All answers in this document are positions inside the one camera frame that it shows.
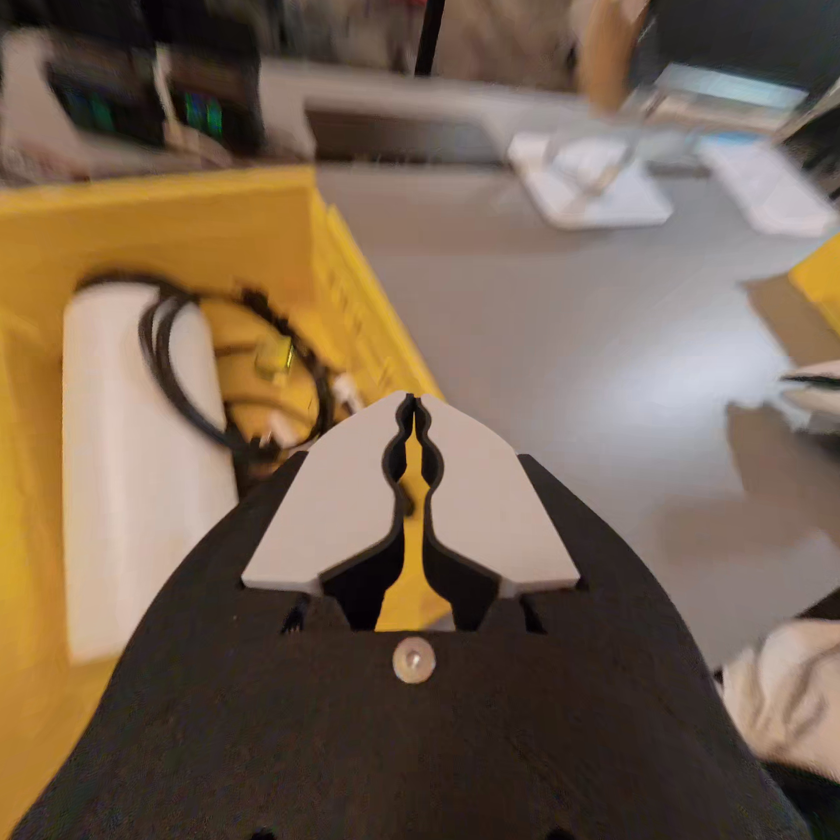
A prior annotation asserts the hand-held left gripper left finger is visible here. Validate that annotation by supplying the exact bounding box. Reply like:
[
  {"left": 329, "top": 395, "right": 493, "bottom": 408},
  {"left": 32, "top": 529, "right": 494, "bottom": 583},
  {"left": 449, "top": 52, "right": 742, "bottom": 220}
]
[{"left": 241, "top": 392, "right": 416, "bottom": 632}]

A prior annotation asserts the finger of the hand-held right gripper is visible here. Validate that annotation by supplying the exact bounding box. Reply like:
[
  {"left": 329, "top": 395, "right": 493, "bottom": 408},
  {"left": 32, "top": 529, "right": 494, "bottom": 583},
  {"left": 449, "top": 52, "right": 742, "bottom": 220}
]
[{"left": 780, "top": 360, "right": 840, "bottom": 433}]

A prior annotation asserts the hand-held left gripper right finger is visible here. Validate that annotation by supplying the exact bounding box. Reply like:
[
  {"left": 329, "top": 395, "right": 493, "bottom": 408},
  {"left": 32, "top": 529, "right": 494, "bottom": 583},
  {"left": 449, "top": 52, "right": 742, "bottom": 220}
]
[{"left": 415, "top": 394, "right": 581, "bottom": 632}]

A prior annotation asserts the grey desk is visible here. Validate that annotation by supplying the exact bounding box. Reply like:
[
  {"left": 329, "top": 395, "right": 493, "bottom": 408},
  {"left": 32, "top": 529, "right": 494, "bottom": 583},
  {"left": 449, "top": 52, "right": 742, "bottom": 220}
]
[{"left": 259, "top": 62, "right": 840, "bottom": 670}]

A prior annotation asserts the black desk mat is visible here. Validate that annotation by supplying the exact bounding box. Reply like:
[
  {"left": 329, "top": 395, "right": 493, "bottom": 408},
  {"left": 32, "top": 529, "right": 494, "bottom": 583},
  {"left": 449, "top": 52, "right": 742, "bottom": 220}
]
[{"left": 304, "top": 104, "right": 508, "bottom": 166}]

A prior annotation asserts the black battery charger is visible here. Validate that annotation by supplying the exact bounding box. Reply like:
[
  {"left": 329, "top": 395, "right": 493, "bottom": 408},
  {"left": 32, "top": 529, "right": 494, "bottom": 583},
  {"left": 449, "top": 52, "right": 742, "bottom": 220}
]
[
  {"left": 157, "top": 51, "right": 265, "bottom": 155},
  {"left": 45, "top": 42, "right": 165, "bottom": 147}
]

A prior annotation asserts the black steel pole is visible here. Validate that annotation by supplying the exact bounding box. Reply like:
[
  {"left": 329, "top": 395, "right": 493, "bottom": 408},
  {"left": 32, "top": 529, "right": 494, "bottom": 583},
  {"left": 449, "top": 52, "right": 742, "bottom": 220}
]
[{"left": 415, "top": 0, "right": 447, "bottom": 77}]

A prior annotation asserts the black coiled cable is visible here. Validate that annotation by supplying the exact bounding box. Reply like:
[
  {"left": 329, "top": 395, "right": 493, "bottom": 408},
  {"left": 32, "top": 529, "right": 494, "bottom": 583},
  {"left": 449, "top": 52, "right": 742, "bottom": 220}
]
[{"left": 75, "top": 271, "right": 337, "bottom": 463}]

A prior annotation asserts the white cable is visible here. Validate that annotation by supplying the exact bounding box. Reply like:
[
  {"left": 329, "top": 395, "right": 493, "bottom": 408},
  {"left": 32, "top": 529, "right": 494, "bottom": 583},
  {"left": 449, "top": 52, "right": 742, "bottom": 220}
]
[{"left": 152, "top": 56, "right": 232, "bottom": 168}]

